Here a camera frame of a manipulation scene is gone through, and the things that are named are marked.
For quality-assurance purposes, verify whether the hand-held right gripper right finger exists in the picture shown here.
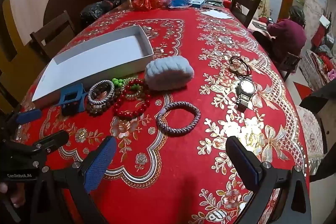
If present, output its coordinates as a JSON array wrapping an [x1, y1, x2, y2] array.
[[225, 135, 313, 224]]

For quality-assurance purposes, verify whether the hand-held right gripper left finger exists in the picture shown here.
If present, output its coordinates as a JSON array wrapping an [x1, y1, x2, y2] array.
[[31, 135, 117, 224]]

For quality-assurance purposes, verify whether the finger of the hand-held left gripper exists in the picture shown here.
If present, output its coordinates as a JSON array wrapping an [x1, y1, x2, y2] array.
[[26, 130, 70, 155], [0, 109, 42, 135]]

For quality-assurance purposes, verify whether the blue hair claw clip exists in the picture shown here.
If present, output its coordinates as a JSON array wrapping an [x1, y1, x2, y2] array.
[[58, 84, 87, 116]]

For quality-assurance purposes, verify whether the brown wooden bead bracelet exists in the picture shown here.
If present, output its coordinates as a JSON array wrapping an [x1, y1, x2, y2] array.
[[87, 82, 121, 117]]

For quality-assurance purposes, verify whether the silver beaded bracelet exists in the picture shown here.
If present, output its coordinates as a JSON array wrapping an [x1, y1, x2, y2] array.
[[87, 80, 116, 105]]

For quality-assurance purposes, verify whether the red bead bracelet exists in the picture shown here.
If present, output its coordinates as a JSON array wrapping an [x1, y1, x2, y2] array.
[[113, 79, 151, 119]]

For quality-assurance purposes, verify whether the purple beaded bracelet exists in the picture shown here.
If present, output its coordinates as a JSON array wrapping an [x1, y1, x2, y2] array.
[[156, 101, 201, 134]]

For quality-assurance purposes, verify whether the white cardboard box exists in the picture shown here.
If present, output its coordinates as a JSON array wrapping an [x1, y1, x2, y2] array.
[[31, 25, 154, 102]]

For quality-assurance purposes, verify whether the light blue fluffy headband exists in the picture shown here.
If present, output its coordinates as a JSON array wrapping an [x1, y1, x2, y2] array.
[[145, 55, 195, 91]]

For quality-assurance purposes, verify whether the person's left hand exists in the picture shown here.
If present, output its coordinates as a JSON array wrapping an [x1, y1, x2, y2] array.
[[0, 182, 25, 209]]

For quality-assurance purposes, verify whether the floral seat cushion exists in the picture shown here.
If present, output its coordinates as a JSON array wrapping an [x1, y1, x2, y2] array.
[[295, 105, 326, 159]]

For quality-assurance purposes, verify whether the metal wristwatch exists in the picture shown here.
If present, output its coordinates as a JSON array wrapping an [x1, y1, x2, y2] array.
[[234, 77, 256, 112]]

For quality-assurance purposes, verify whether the red patterned tablecloth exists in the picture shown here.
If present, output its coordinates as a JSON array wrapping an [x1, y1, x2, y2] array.
[[16, 7, 313, 224]]

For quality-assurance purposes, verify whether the dark wooden chair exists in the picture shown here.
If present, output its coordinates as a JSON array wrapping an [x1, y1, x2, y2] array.
[[231, 0, 261, 28], [30, 10, 76, 62]]

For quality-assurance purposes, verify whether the small wooden stool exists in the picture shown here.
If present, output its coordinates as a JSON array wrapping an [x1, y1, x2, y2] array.
[[278, 52, 302, 79]]

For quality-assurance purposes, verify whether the pile of colourful cloth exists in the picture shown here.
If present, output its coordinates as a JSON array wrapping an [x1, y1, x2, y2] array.
[[299, 48, 336, 88]]

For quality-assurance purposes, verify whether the black plastic bag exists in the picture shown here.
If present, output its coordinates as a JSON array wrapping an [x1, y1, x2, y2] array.
[[80, 0, 121, 28]]

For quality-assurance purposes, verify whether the white paper sheet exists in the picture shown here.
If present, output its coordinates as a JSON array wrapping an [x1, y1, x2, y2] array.
[[201, 9, 233, 20]]

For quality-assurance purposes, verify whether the blue tissue pack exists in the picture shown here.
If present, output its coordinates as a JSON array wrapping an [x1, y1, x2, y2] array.
[[169, 0, 191, 8]]

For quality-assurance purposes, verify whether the green bead bracelet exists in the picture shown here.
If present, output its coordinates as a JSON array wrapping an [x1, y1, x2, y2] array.
[[112, 78, 142, 90]]

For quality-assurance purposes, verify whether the black hair tie with charm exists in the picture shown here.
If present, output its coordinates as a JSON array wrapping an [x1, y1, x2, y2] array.
[[228, 55, 253, 77]]

